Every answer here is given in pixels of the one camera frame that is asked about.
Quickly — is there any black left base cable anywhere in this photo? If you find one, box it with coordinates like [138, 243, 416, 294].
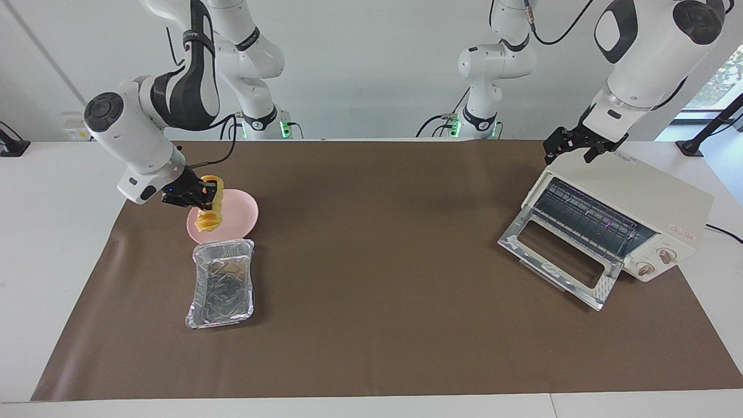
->
[415, 87, 471, 139]

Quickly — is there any white wall outlet box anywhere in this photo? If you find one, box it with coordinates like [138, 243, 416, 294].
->
[61, 111, 96, 142]

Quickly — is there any silver glass oven door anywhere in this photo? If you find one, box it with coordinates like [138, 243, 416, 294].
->
[497, 206, 625, 311]

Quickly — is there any black stand with pole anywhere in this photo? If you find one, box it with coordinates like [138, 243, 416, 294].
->
[676, 92, 743, 157]

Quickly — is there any brown paper table mat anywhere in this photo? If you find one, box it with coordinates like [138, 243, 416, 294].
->
[31, 139, 743, 401]

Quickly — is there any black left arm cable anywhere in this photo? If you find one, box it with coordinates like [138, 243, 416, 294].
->
[490, 0, 596, 46]

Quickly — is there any aluminium foil tray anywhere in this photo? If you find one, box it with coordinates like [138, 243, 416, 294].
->
[185, 238, 256, 330]

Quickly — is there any pink round plate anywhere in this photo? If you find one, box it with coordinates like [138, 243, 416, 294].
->
[186, 189, 259, 244]

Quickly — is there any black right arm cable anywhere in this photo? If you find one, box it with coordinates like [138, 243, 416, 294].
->
[165, 26, 240, 172]

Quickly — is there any white toaster oven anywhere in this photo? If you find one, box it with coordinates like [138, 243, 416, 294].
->
[521, 148, 715, 283]

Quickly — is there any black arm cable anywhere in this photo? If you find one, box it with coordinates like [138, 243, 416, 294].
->
[490, 0, 596, 46]
[165, 26, 240, 172]

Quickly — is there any window with greenery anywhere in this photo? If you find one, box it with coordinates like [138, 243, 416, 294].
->
[682, 44, 743, 120]

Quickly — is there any black desk clamp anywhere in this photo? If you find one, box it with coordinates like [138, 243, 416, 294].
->
[0, 121, 31, 157]

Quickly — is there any black base cable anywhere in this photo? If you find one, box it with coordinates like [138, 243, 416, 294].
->
[219, 112, 244, 140]
[415, 87, 471, 139]

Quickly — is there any sliced yellow bread loaf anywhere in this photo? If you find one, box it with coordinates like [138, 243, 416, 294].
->
[196, 174, 226, 233]

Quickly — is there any black oven power cord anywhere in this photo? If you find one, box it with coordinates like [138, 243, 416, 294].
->
[705, 224, 743, 244]

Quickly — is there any black right base cable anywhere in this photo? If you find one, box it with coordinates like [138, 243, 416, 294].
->
[219, 112, 244, 140]

